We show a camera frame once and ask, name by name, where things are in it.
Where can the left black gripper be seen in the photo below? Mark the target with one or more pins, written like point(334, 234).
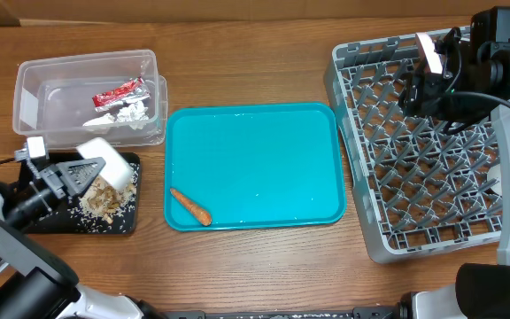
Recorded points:
point(63, 172)

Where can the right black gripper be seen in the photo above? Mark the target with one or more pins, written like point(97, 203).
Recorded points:
point(418, 98)

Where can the large pink plate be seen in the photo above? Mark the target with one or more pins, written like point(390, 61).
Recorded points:
point(431, 62)

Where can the white bowl with food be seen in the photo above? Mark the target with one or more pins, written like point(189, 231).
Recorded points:
point(116, 170)

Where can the white tissue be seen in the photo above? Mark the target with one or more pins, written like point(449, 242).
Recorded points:
point(134, 113)

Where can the red foil snack wrapper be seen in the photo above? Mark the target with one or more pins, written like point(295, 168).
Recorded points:
point(130, 92)

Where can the orange carrot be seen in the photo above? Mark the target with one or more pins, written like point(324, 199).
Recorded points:
point(201, 214)

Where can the white cup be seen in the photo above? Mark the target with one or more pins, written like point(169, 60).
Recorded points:
point(494, 176)

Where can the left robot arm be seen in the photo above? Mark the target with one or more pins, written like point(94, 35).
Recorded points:
point(35, 283)

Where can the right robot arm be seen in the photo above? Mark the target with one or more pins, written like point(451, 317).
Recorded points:
point(464, 82)

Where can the grey dishwasher rack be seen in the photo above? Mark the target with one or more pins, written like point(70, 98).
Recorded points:
point(418, 191)

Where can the black plastic tray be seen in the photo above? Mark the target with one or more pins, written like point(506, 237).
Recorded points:
point(57, 223)

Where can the spilled rice and peanuts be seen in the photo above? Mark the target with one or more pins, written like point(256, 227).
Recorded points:
point(103, 210)

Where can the clear plastic storage bin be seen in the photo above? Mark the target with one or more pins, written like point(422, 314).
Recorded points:
point(53, 99)

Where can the teal serving tray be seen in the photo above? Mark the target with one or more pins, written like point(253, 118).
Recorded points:
point(254, 166)

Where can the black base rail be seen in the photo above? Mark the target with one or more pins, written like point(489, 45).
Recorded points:
point(377, 312)

